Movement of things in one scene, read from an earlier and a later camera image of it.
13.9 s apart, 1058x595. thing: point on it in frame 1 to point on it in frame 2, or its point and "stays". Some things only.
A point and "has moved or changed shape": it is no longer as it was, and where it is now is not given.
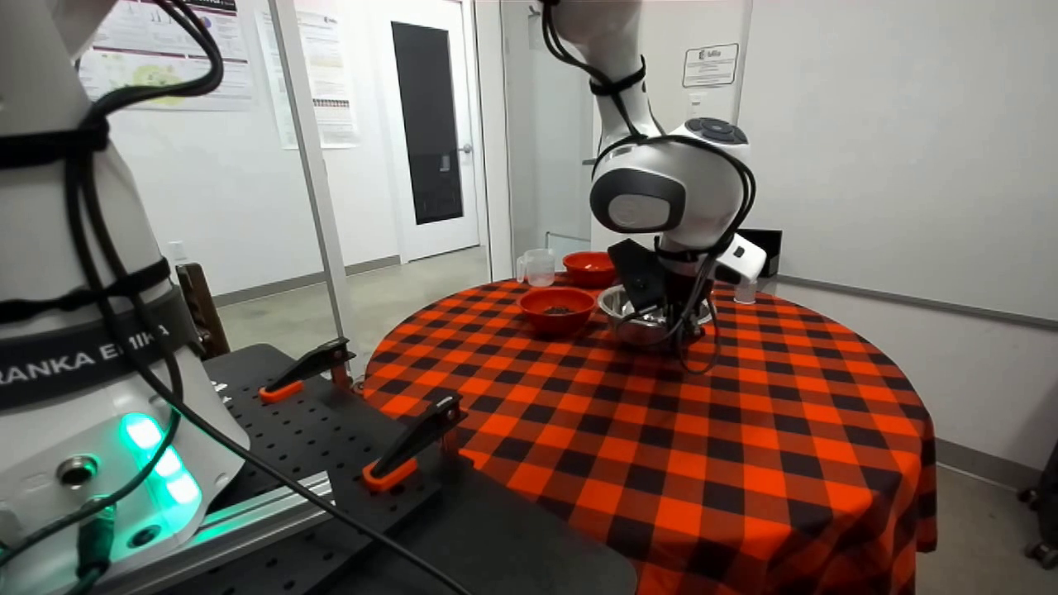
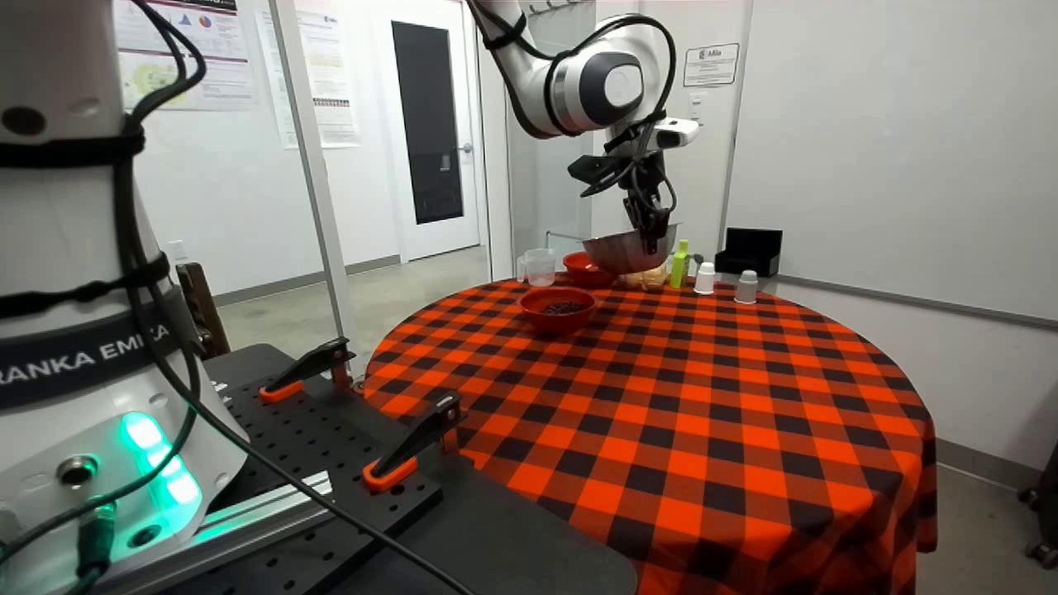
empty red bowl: x=590 y=270 stays
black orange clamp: x=291 y=382 stays
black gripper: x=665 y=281 to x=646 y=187
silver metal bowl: x=640 y=327 has moved or changed shape
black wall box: x=768 y=242 stays
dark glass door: x=430 y=134 stays
